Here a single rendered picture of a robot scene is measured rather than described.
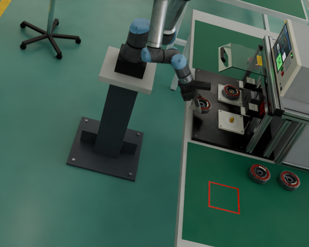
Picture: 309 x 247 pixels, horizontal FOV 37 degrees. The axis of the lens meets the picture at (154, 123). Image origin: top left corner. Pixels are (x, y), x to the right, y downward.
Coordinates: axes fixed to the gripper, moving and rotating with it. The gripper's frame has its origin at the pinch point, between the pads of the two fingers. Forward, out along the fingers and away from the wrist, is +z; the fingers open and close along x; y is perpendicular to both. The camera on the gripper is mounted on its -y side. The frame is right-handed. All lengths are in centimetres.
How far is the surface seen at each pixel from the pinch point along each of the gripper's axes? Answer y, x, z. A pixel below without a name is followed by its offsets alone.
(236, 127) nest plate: -15.0, 5.1, 17.4
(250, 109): -25.5, 2.7, 7.9
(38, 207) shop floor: 111, 34, 22
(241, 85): -21.2, -22.7, 10.8
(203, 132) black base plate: 1.1, 14.3, 6.9
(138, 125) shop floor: 69, -58, 56
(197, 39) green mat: 6, -80, 9
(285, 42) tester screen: -51, -19, -14
